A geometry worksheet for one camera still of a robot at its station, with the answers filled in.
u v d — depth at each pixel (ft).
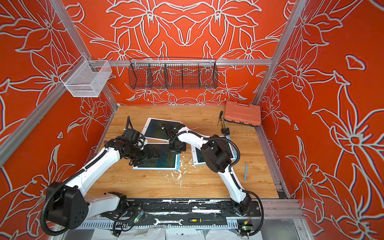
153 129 3.40
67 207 1.28
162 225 2.29
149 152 2.39
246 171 2.80
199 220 2.29
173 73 3.26
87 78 2.98
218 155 1.82
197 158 2.96
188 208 2.43
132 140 2.15
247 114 3.52
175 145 2.67
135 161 2.24
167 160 2.95
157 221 2.29
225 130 3.33
